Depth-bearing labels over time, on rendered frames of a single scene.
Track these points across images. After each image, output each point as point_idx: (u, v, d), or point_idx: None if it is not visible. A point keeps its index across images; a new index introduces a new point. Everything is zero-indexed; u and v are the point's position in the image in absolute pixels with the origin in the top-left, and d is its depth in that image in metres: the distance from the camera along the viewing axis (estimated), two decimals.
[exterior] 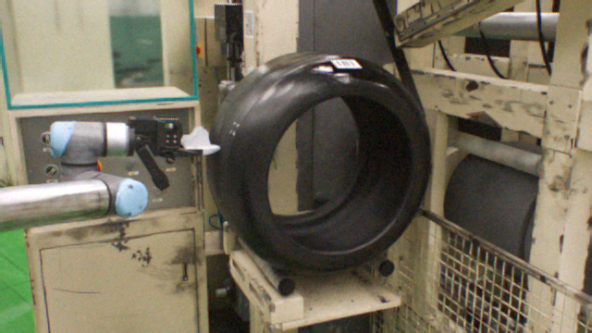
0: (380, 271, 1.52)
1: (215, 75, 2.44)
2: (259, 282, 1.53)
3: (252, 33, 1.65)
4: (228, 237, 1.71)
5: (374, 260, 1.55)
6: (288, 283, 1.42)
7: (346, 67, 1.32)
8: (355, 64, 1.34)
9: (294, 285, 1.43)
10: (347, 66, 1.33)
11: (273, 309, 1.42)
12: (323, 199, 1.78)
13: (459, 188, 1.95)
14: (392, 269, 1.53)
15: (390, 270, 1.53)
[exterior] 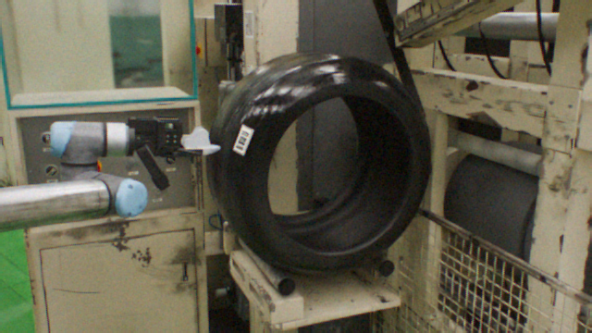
0: (390, 262, 1.52)
1: (215, 75, 2.44)
2: (259, 282, 1.53)
3: (252, 33, 1.65)
4: (228, 237, 1.71)
5: None
6: (289, 290, 1.43)
7: (245, 145, 1.28)
8: (247, 132, 1.29)
9: (279, 291, 1.42)
10: (245, 143, 1.28)
11: (273, 309, 1.42)
12: (323, 199, 1.78)
13: (459, 188, 1.95)
14: (383, 273, 1.52)
15: (384, 271, 1.52)
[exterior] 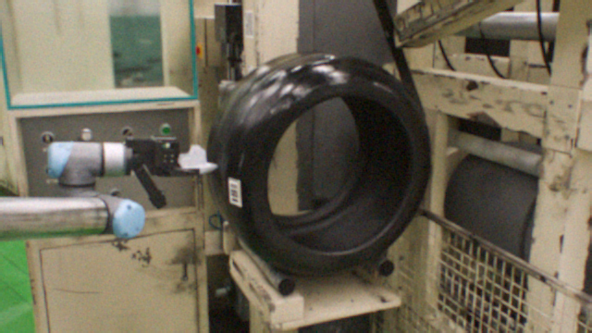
0: (387, 262, 1.52)
1: (215, 75, 2.44)
2: (259, 282, 1.53)
3: (252, 33, 1.65)
4: (228, 237, 1.71)
5: (385, 256, 1.56)
6: (289, 290, 1.43)
7: (239, 197, 1.30)
8: (235, 184, 1.30)
9: (279, 292, 1.42)
10: (238, 195, 1.31)
11: (273, 309, 1.42)
12: (323, 199, 1.78)
13: (459, 188, 1.95)
14: (385, 274, 1.53)
15: (385, 272, 1.53)
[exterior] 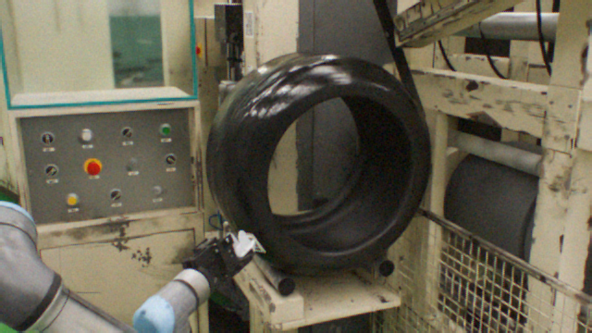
0: (388, 262, 1.52)
1: (215, 75, 2.44)
2: (259, 282, 1.53)
3: (252, 33, 1.65)
4: None
5: (387, 257, 1.56)
6: (288, 291, 1.43)
7: (259, 246, 1.36)
8: (250, 237, 1.35)
9: (279, 290, 1.42)
10: (257, 244, 1.36)
11: (273, 309, 1.42)
12: (323, 199, 1.78)
13: (459, 188, 1.95)
14: (384, 274, 1.52)
15: (385, 272, 1.52)
